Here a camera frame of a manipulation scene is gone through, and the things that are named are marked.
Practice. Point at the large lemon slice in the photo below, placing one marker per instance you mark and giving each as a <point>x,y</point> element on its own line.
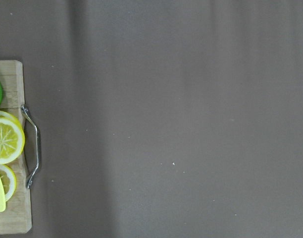
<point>12,140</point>

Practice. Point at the back lemon slice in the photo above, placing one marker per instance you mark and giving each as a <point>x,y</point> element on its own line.
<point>9,116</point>

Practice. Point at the small lemon slice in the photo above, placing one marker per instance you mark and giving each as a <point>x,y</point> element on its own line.
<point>8,180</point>

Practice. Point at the wooden cutting board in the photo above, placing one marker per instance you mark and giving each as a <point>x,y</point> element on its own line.
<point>17,218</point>

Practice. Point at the metal board handle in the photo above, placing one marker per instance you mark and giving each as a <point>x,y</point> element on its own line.
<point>36,145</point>

